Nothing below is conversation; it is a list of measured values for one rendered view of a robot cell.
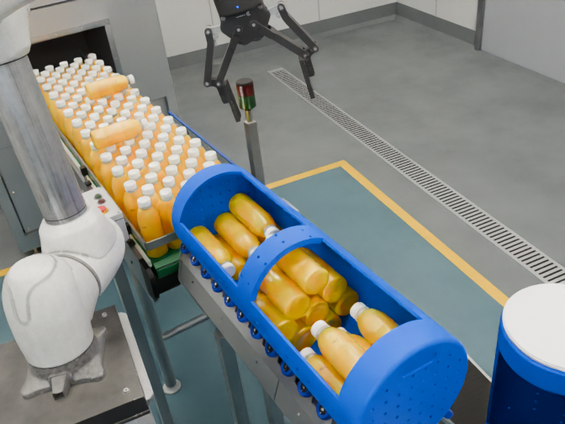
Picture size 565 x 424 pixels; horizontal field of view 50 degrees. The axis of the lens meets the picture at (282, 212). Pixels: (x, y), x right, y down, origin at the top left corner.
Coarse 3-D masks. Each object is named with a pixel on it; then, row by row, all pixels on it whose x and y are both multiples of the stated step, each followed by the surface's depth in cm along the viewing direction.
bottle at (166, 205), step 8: (160, 200) 190; (168, 200) 189; (160, 208) 190; (168, 208) 189; (160, 216) 192; (168, 216) 190; (168, 224) 191; (168, 232) 193; (176, 240) 195; (176, 248) 197
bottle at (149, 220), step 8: (144, 208) 185; (152, 208) 187; (144, 216) 186; (152, 216) 186; (144, 224) 187; (152, 224) 187; (160, 224) 190; (144, 232) 189; (152, 232) 189; (160, 232) 190; (160, 248) 193; (152, 256) 194; (160, 256) 194
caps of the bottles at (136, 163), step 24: (48, 72) 294; (72, 72) 293; (96, 72) 287; (120, 96) 258; (72, 120) 241; (120, 120) 236; (168, 120) 233; (144, 144) 218; (192, 144) 214; (120, 168) 204
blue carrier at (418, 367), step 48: (192, 192) 166; (240, 192) 182; (192, 240) 163; (288, 240) 139; (240, 288) 142; (384, 288) 126; (384, 336) 112; (432, 336) 112; (384, 384) 108; (432, 384) 117
